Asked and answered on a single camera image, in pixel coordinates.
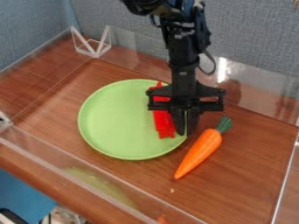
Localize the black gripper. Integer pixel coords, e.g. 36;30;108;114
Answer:
145;63;226;136

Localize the red star-shaped block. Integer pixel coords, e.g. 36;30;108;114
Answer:
148;81;175;139

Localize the orange toy carrot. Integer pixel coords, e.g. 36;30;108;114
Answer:
173;116;232;179

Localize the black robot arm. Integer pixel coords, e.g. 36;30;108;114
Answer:
120;0;226;136

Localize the green round plate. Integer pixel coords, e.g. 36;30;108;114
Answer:
77;79;186;160

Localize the black cable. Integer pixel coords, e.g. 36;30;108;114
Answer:
198;49;218;76

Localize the clear acrylic enclosure wall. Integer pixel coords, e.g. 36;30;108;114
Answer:
0;27;299;224

